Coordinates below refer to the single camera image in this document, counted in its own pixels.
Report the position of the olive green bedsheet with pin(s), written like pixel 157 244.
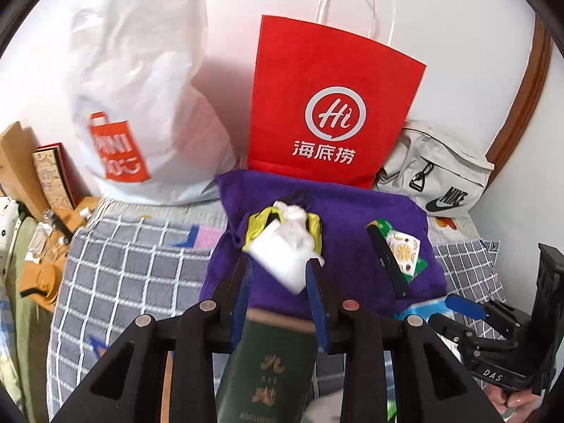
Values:
pixel 31 339

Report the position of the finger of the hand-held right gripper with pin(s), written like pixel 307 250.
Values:
pixel 454 328
pixel 465 306

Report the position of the green packet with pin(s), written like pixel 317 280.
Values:
pixel 382 225

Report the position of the yellow black pouch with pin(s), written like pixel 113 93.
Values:
pixel 255 229

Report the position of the white fruit print packet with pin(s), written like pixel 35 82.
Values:
pixel 403 251

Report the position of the blue tissue pack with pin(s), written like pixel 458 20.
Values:
pixel 423 310

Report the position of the red paper bag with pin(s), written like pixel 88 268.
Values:
pixel 308 61

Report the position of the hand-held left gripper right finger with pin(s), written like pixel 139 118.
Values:
pixel 318 304

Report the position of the person's right hand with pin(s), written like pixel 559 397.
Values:
pixel 524 407

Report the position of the dark green box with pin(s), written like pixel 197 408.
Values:
pixel 264 370

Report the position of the white plastic shopping bag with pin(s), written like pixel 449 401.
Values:
pixel 145 75

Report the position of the brown wooden door frame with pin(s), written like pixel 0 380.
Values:
pixel 528 97

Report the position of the patterned book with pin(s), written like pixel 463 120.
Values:
pixel 50 176

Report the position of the purple towel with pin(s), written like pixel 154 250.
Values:
pixel 348 246

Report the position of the white black-dotted bag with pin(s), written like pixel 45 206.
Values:
pixel 6 229

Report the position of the grey waist bag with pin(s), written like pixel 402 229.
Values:
pixel 458 172

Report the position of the wooden nightstand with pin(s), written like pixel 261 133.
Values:
pixel 66 218

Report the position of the grey checked star blanket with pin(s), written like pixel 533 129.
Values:
pixel 123 273

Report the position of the wooden headboard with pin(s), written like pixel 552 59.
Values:
pixel 17 163

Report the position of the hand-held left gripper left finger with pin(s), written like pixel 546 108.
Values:
pixel 241 299

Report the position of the white square pouch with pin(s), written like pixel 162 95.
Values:
pixel 282 260

